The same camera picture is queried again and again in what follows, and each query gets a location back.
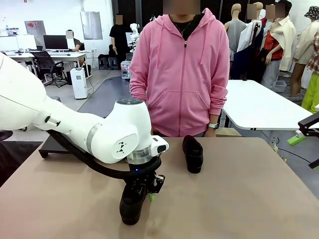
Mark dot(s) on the small black leather loafer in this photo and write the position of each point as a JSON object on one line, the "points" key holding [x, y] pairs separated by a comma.
{"points": [[132, 209], [193, 154]]}

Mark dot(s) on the grey storage bin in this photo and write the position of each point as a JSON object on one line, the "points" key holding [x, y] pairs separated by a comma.
{"points": [[279, 86]]}

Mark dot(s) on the white work table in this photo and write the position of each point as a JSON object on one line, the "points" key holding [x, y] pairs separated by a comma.
{"points": [[261, 104]]}

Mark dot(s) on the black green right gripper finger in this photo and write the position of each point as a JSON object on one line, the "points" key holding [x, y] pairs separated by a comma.
{"points": [[315, 165], [295, 139]]}

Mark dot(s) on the grey wall panel red sign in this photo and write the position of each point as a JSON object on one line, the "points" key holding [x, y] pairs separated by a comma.
{"points": [[35, 27]]}

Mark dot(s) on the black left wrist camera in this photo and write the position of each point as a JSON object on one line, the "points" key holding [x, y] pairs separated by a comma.
{"points": [[159, 183]]}

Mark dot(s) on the white monitor back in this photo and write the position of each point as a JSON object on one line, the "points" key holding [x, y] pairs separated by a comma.
{"points": [[27, 42]]}

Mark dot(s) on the person's left forearm pink sleeve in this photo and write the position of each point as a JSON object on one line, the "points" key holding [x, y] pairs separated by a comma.
{"points": [[218, 102]]}

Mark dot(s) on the brown cardboard box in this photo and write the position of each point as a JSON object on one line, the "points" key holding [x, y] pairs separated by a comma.
{"points": [[229, 133]]}

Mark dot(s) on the mannequin plaid shirt yellow trousers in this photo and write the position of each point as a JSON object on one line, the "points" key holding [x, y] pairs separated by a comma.
{"points": [[310, 92]]}

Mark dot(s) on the small equipment cart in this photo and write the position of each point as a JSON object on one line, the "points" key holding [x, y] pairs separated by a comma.
{"points": [[125, 69]]}

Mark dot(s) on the mannequin red top cream jacket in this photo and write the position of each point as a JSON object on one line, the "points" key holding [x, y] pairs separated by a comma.
{"points": [[286, 37]]}

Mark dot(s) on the person's right forearm pink sleeve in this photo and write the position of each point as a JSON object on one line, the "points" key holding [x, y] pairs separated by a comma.
{"points": [[138, 90]]}

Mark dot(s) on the person's right hand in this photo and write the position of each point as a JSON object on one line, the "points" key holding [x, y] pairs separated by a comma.
{"points": [[155, 131]]}

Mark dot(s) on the standing person in black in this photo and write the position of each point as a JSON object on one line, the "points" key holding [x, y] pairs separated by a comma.
{"points": [[119, 37]]}

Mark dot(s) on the person's left hand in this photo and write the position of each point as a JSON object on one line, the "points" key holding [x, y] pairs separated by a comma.
{"points": [[210, 133]]}

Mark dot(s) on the dark small stool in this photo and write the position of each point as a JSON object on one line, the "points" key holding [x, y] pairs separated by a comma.
{"points": [[103, 63], [113, 64]]}

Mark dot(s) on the silver wall panel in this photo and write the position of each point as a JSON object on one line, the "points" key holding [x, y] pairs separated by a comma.
{"points": [[91, 25]]}

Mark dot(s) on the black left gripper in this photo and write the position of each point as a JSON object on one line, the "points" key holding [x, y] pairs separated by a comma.
{"points": [[142, 180]]}

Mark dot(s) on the seated person at desk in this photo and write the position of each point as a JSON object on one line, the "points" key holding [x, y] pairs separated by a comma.
{"points": [[76, 43]]}

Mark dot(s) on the mannequin in white navy jacket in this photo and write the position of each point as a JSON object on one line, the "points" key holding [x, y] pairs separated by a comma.
{"points": [[249, 37]]}

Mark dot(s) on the white air purifier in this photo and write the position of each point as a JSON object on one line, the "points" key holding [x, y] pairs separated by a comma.
{"points": [[79, 84]]}

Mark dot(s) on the black office chair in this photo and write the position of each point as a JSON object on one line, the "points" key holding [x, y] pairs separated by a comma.
{"points": [[48, 63]]}

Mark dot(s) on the white humanoid robot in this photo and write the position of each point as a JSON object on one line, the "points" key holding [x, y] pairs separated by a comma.
{"points": [[134, 32]]}

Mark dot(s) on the white office desk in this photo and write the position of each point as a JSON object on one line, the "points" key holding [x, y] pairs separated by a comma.
{"points": [[62, 55]]}

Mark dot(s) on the person in pink hoodie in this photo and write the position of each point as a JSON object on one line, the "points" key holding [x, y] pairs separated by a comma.
{"points": [[184, 74]]}

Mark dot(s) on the black computer monitor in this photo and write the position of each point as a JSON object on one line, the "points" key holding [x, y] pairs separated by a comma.
{"points": [[55, 42]]}

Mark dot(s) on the white wrist watch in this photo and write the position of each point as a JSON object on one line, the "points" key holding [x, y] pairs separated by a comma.
{"points": [[213, 125]]}

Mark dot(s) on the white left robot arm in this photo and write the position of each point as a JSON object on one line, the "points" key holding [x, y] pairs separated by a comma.
{"points": [[74, 132]]}

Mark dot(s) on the black shoe stand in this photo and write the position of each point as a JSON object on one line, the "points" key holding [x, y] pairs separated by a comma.
{"points": [[46, 149]]}

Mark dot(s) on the mannequin in grey tank top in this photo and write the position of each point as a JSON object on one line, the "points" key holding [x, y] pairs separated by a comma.
{"points": [[236, 32]]}

